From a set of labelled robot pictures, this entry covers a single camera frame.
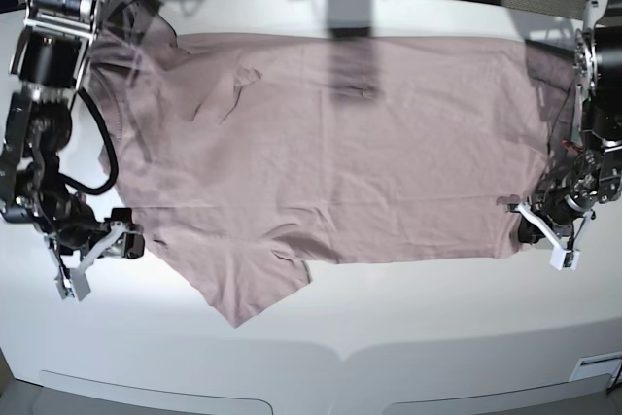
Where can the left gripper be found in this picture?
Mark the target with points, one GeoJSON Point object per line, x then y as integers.
{"type": "Point", "coordinates": [561, 205]}

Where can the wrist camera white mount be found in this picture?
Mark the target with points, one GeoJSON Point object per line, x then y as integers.
{"type": "Point", "coordinates": [72, 282]}
{"type": "Point", "coordinates": [564, 239]}

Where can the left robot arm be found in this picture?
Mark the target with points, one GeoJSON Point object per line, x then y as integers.
{"type": "Point", "coordinates": [595, 174]}

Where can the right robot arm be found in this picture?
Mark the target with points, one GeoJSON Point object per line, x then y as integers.
{"type": "Point", "coordinates": [50, 62]}

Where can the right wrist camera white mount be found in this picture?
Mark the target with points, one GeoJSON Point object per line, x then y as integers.
{"type": "Point", "coordinates": [72, 282]}

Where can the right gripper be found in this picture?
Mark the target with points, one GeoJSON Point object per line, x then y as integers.
{"type": "Point", "coordinates": [67, 219]}

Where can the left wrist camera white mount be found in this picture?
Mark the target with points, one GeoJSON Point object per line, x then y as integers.
{"type": "Point", "coordinates": [564, 239]}

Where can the pink T-shirt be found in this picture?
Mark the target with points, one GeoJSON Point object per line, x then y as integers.
{"type": "Point", "coordinates": [244, 157]}

